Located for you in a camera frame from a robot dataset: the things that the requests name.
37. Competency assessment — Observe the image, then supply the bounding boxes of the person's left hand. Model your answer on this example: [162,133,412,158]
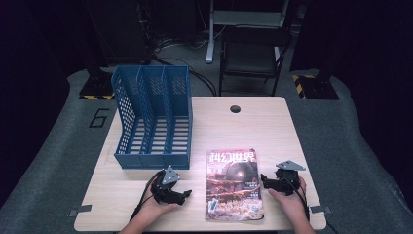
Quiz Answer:
[135,179,181,226]

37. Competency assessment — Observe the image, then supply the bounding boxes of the black folding chair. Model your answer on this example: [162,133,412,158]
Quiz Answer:
[218,25,293,98]

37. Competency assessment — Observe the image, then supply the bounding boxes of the dark cabinet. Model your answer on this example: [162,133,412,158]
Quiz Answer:
[82,0,154,66]

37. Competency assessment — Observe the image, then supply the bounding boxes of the black hazard-striped stand base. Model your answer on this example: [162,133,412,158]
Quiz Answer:
[291,73,341,101]
[78,68,116,101]

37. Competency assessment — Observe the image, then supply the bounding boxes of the grey tape strip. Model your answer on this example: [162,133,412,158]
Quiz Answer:
[67,204,94,218]
[309,205,333,215]

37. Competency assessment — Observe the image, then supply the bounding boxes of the blue plastic file rack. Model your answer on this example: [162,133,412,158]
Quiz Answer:
[110,64,194,171]

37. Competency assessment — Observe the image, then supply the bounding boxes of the glossy red-brown magazine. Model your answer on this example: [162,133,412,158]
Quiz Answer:
[205,148,265,222]

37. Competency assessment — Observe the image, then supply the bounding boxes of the person's right hand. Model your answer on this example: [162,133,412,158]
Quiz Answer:
[267,175,310,226]

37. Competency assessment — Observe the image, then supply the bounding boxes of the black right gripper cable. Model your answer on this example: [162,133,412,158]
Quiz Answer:
[282,172,339,234]

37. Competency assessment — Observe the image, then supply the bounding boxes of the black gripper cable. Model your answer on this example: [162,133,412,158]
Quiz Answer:
[129,170,164,222]
[282,172,339,234]

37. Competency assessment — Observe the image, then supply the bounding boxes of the white metal stand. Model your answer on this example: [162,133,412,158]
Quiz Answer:
[205,0,290,64]

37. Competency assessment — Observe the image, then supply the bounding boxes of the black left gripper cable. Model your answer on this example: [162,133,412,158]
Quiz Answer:
[129,170,164,222]

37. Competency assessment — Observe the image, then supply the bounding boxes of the grey floor mat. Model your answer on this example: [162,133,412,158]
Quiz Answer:
[0,42,413,234]

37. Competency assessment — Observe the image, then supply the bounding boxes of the bundle of floor cables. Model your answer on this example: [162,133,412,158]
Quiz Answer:
[151,30,218,98]

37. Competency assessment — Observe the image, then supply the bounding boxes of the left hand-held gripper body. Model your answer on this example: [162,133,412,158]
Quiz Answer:
[151,165,181,205]

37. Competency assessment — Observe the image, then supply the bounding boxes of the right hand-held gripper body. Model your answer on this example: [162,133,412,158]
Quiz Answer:
[273,159,307,196]

